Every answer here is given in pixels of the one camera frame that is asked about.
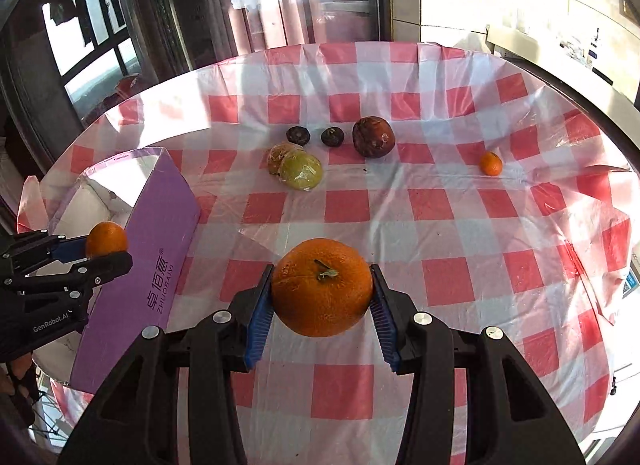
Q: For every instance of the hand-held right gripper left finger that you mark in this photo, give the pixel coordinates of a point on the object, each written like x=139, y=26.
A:
x=260, y=317

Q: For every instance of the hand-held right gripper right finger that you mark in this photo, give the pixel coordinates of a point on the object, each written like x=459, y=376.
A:
x=385, y=320

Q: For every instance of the purple cardboard box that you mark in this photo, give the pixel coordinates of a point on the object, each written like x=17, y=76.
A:
x=150, y=225

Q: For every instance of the dark mangosteen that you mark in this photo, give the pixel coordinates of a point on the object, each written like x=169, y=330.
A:
x=298, y=135
x=332, y=136

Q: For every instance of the dark red apple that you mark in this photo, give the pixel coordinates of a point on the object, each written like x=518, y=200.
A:
x=372, y=137

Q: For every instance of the dark window frame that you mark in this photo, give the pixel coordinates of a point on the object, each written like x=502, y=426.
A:
x=145, y=20

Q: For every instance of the pale fruit half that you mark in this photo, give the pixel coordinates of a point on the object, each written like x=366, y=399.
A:
x=276, y=154

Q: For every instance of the green fruit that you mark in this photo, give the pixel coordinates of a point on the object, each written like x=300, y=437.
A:
x=301, y=171

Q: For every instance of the person's left hand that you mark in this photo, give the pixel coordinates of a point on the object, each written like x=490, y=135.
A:
x=17, y=372

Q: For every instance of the large orange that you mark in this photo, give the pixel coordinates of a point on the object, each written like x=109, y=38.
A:
x=322, y=290

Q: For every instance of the small orange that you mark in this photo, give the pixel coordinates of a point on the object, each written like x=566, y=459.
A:
x=106, y=240
x=491, y=164

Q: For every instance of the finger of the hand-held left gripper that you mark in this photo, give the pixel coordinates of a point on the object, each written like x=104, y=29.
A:
x=107, y=267
x=70, y=247

